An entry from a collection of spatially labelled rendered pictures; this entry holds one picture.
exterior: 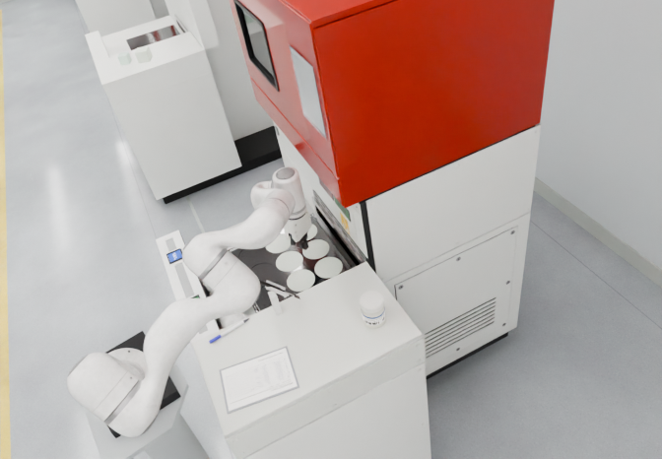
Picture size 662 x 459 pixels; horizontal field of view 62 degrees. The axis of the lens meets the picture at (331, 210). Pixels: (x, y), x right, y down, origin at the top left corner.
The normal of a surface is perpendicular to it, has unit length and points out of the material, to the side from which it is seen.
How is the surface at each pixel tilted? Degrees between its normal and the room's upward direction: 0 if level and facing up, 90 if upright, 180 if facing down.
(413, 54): 90
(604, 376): 0
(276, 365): 0
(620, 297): 0
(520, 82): 90
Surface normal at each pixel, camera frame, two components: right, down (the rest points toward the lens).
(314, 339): -0.15, -0.73
